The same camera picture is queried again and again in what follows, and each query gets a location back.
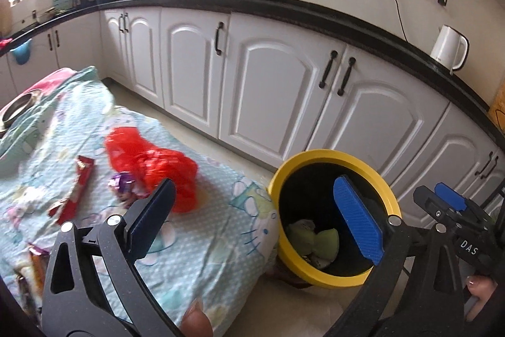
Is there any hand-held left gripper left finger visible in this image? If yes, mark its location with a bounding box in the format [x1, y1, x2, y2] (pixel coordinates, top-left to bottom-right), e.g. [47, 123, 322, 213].
[41, 178, 183, 337]

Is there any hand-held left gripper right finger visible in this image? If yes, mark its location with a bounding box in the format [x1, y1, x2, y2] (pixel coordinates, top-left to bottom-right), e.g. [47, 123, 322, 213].
[327, 175, 467, 337]

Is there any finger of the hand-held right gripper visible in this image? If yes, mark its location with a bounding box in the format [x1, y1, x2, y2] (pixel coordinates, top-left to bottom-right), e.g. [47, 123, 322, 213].
[413, 186, 459, 230]
[434, 182, 480, 214]

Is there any red plastic bag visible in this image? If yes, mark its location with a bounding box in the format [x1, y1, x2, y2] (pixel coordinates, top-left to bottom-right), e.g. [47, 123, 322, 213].
[104, 127, 198, 214]

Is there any red snack wrapper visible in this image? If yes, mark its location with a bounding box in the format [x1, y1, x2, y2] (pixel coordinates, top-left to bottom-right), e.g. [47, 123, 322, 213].
[49, 155, 96, 226]

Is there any yellow-rimmed black bin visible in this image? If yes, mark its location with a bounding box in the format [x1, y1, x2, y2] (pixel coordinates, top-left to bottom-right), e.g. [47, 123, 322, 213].
[267, 150, 402, 289]

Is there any person's right hand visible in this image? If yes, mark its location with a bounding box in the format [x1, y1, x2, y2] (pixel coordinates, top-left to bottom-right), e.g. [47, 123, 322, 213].
[466, 276, 500, 303]

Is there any person's left hand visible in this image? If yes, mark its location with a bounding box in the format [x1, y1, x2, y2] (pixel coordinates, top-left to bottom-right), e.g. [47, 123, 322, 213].
[183, 298, 214, 337]

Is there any purple foil wrapper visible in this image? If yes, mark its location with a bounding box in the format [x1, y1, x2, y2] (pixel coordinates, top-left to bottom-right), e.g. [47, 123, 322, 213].
[108, 172, 139, 208]

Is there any cartoon printed blanket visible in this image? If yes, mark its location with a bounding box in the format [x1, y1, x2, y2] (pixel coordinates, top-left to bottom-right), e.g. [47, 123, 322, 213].
[0, 65, 282, 337]

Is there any orange snack wrapper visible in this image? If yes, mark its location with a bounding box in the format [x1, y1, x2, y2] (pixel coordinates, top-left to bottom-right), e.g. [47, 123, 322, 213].
[27, 242, 52, 294]

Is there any brown snack wrapper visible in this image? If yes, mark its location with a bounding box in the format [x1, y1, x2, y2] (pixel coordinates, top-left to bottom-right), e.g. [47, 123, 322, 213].
[14, 270, 33, 322]

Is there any white electric kettle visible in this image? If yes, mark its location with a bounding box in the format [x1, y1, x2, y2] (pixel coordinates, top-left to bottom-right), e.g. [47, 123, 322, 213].
[430, 25, 470, 71]

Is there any row of white base cabinets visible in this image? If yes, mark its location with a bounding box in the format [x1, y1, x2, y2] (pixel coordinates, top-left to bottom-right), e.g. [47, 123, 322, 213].
[0, 5, 505, 211]

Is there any steel bowl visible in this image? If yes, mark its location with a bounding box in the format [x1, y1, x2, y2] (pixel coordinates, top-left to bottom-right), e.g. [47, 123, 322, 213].
[0, 89, 43, 132]

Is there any pink blanket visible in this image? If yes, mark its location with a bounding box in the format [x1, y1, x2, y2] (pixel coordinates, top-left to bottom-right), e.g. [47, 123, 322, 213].
[0, 68, 80, 112]

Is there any black countertop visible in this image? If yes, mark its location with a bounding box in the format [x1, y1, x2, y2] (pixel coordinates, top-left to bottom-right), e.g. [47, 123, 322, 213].
[0, 0, 505, 148]

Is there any blue hanging pouch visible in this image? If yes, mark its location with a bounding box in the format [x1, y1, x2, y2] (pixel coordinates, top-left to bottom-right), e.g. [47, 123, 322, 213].
[10, 39, 32, 65]

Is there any wooden cutting board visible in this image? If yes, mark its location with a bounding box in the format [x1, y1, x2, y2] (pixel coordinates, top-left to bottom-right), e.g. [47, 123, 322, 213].
[0, 0, 12, 38]

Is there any black power cable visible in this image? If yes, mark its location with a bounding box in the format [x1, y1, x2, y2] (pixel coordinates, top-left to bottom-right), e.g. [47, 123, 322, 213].
[389, 0, 409, 42]

